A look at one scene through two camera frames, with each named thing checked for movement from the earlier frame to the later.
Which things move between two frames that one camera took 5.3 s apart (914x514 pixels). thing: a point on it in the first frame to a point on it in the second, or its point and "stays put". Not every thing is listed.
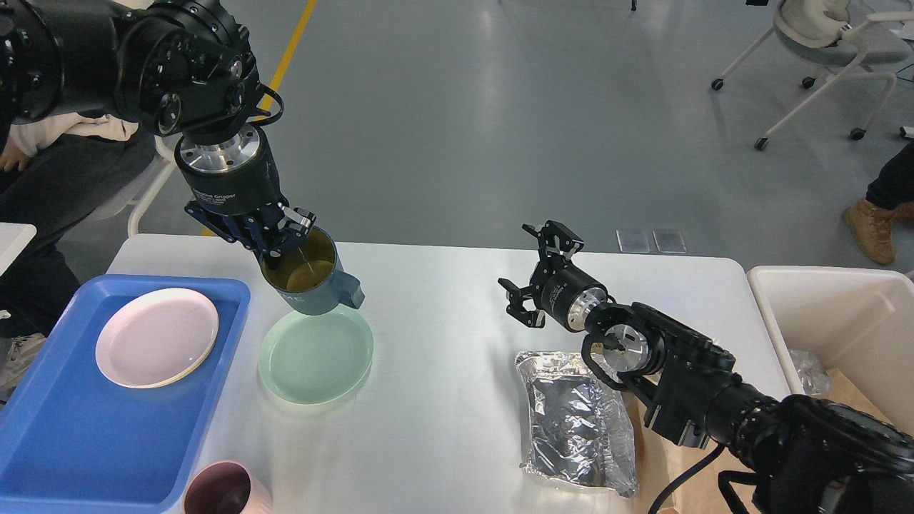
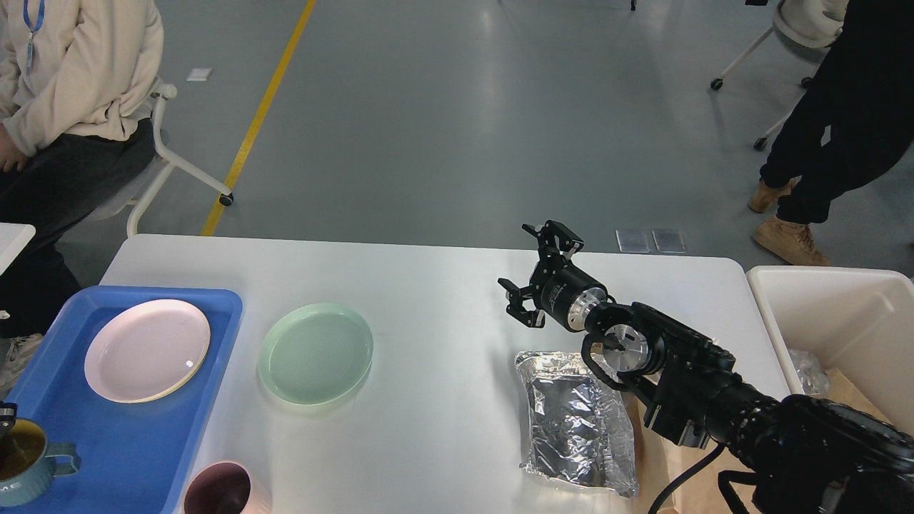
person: (894, 185) to (854, 117)
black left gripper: (240, 177) to (8, 415)
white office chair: (818, 32) stays put
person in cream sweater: (52, 166) stays put
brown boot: (872, 228) to (792, 243)
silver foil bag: (580, 428) stays put
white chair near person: (143, 185) stays put
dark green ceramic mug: (308, 278) to (28, 464)
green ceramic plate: (313, 360) stays put
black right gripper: (560, 290) stays put
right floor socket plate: (670, 240) stays put
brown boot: (905, 211) to (764, 199)
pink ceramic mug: (227, 487) stays put
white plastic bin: (858, 320) stays put
